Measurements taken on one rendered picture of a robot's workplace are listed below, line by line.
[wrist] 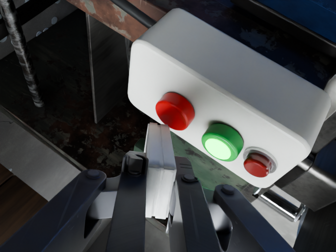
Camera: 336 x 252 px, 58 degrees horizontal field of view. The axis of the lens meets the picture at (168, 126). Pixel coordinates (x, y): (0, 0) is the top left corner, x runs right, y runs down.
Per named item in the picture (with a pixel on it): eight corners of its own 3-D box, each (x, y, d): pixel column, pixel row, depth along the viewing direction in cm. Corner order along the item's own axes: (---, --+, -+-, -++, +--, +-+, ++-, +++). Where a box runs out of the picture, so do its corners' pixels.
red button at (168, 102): (152, 117, 23) (182, 137, 22) (156, 95, 21) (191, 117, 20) (160, 107, 24) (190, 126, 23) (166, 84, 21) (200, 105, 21)
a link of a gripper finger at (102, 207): (140, 226, 14) (73, 219, 13) (143, 174, 19) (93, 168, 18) (144, 197, 13) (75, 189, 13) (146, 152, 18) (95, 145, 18)
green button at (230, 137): (196, 146, 22) (228, 168, 22) (206, 127, 20) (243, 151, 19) (204, 135, 23) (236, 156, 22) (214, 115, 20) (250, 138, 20)
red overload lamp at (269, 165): (233, 166, 22) (262, 186, 21) (245, 152, 20) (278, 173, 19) (239, 156, 22) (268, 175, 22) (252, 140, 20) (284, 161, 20)
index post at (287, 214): (254, 198, 66) (294, 225, 64) (260, 194, 64) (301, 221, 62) (259, 189, 68) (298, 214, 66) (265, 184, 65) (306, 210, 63)
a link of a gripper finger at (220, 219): (176, 200, 13) (241, 207, 14) (170, 154, 18) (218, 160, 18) (171, 228, 14) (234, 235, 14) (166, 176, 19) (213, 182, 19)
